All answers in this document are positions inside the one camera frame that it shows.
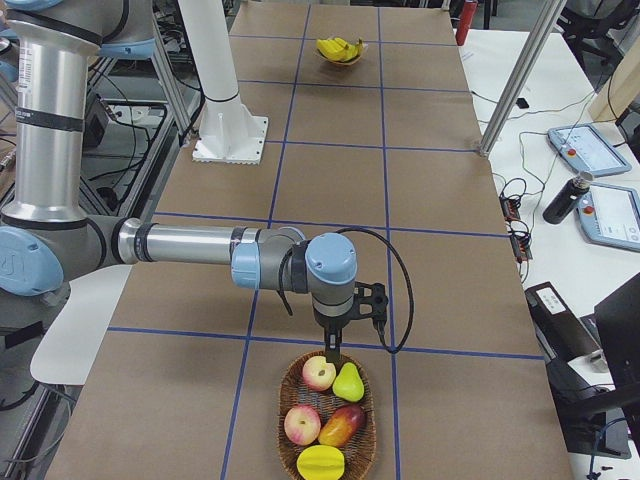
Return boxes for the green apple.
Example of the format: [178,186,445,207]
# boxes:
[332,362,365,403]

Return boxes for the grey square plate orange rim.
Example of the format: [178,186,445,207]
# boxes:
[316,37,368,66]

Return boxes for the black printer device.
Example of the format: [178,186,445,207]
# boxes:
[525,282,609,373]

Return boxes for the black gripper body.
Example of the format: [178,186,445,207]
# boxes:
[320,317,348,348]

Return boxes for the upper teach pendant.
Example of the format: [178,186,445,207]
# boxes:
[547,124,631,177]

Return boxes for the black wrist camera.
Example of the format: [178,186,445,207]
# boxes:
[350,282,389,333]

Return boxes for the red peach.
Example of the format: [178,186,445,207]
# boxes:
[302,355,337,392]
[284,405,321,446]

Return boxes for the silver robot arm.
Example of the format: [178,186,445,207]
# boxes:
[1,1,359,362]

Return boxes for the black water bottle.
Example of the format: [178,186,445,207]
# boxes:
[542,171,594,225]

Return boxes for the ripe yellow banana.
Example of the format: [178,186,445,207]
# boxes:
[331,37,352,62]

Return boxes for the red yellow mango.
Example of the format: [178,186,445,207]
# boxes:
[318,405,366,447]

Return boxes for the aluminium frame post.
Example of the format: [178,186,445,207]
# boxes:
[478,0,566,158]

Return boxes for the yellow-green banana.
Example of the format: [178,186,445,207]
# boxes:
[316,39,342,61]
[324,39,348,62]

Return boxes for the lower teach pendant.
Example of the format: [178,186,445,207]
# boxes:
[577,183,639,252]

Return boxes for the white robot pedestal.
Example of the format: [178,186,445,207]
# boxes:
[179,0,269,165]

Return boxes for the teach pendant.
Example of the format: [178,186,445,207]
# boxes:
[577,183,639,252]
[547,124,631,177]

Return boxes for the yellow starfruit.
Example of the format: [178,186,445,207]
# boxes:
[296,445,345,480]

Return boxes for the red cylinder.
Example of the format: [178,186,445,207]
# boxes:
[455,0,478,46]

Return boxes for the wooden fruit basket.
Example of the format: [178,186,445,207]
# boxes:
[278,351,376,479]

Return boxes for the white table extension board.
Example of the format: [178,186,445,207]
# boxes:
[30,265,131,386]

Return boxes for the black monitor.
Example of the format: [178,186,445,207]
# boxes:
[558,276,639,444]

